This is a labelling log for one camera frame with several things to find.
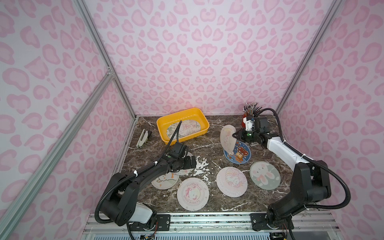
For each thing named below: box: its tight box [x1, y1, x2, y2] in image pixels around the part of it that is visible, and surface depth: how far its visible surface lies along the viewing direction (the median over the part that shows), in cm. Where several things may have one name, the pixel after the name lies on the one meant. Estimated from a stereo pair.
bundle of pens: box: [242, 101, 263, 117], surface depth 103 cm
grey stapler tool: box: [136, 128, 152, 148], surface depth 107 cm
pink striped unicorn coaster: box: [177, 177, 210, 211], surface depth 84 cm
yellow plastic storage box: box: [156, 107, 210, 145], surface depth 119 cm
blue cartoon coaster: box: [223, 140, 252, 165], surface depth 100 cm
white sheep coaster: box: [151, 172, 180, 190], surface depth 88 cm
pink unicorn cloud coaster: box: [216, 166, 248, 198], surface depth 88 cm
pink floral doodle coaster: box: [178, 119, 201, 137], surface depth 115 cm
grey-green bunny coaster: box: [249, 161, 281, 191], surface depth 90 cm
